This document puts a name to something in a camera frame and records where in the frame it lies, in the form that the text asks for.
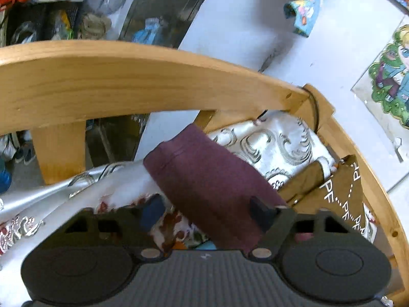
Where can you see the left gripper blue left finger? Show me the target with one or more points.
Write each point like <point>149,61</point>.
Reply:
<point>142,216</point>

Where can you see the white floral pillow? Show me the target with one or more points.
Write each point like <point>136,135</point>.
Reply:
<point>278,145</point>

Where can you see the blond anime character poster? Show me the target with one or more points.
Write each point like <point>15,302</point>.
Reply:
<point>382,92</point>

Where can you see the maroon long-sleeve shirt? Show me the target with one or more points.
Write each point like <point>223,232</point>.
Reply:
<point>211,187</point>

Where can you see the brown PF patterned blanket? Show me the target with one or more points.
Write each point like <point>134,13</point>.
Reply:
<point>336,188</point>

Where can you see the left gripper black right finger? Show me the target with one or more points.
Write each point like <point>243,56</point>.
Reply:
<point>276,224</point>

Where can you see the curled blue anime poster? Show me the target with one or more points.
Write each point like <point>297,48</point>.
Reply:
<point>304,13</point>

